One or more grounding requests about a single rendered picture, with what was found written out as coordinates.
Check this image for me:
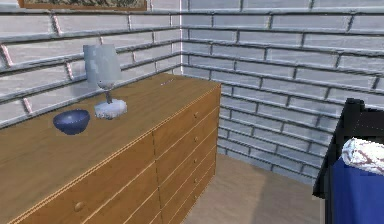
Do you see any black bed with blue sheet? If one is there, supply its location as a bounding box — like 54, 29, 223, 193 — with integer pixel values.
312, 97, 384, 224

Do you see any brown wooden chest of drawers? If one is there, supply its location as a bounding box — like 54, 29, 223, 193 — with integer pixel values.
0, 72, 222, 224

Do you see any white table lamp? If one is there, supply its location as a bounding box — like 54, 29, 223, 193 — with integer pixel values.
93, 44, 128, 121

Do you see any blue bowl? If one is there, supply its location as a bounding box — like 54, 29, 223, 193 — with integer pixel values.
52, 109, 91, 136

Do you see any white patterned pillow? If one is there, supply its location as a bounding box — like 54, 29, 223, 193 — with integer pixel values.
341, 137, 384, 177

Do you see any framed picture with wooden frame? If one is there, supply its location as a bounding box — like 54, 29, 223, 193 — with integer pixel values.
17, 0, 148, 12

